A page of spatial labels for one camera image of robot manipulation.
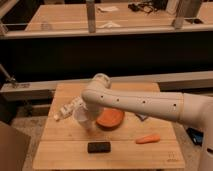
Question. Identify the orange carrot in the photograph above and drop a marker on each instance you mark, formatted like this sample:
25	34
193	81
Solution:
148	139

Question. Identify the white crumpled tissue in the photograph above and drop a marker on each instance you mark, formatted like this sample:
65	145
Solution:
110	24

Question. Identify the grey right metal post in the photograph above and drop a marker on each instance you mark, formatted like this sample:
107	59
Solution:
187	11

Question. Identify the grey metal post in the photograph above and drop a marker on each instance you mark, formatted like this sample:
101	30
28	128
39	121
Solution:
187	11
90	6

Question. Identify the white ceramic cup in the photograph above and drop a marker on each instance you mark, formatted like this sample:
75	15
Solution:
83	117

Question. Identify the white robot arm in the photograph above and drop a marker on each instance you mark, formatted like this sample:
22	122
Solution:
188	109

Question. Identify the orange ceramic bowl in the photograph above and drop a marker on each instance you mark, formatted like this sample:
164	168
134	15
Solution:
110	118

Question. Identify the white tube package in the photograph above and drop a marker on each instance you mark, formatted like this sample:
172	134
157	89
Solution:
67	109

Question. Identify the white paper sheet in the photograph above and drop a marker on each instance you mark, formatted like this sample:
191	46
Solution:
107	9

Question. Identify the black phone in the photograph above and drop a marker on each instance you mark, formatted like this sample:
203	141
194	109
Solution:
99	147

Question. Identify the blue sponge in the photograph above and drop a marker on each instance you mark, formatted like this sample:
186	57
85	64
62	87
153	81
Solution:
142	117

